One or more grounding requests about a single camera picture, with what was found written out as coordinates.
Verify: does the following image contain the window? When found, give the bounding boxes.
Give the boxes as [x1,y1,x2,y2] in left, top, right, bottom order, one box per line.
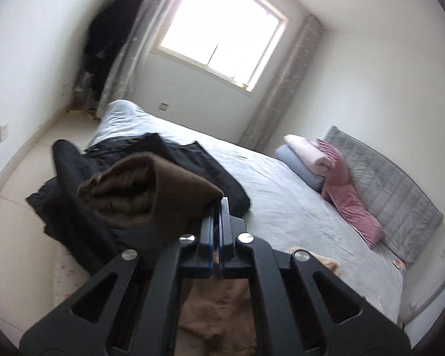
[151,0,289,94]

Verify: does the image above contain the brown jacket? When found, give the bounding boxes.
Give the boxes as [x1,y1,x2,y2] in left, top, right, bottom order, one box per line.
[77,151,342,356]

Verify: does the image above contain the white folded blanket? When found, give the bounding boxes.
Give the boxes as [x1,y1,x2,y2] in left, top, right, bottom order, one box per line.
[283,134,333,177]

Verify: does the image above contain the sheer white curtain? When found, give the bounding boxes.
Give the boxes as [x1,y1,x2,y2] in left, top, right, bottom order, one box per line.
[96,0,164,120]

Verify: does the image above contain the light blue folded blanket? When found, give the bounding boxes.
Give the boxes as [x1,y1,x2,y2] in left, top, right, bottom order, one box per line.
[275,145,326,194]

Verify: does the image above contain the pink velvet pillow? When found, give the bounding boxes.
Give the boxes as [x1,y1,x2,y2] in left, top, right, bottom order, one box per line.
[316,138,352,201]
[322,183,385,250]

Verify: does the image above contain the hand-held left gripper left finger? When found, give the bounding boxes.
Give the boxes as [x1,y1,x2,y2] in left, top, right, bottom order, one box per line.
[19,207,220,356]

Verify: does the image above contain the dark hanging clothes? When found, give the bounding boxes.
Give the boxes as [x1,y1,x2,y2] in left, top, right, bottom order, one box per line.
[82,0,151,94]

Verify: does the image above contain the grey padded headboard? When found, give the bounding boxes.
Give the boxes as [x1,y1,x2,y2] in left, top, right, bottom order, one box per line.
[324,125,444,268]

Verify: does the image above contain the bed with light blue sheet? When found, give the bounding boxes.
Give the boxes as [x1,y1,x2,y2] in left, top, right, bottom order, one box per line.
[55,99,406,327]

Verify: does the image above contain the grey patterned curtain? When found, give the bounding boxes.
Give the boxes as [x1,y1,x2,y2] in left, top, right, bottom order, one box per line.
[240,14,324,153]

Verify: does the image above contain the black jacket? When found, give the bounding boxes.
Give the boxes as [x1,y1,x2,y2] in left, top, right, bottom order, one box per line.
[25,133,252,276]

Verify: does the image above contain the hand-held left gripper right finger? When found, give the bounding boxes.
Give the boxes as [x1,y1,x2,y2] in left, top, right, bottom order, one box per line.
[220,196,409,356]

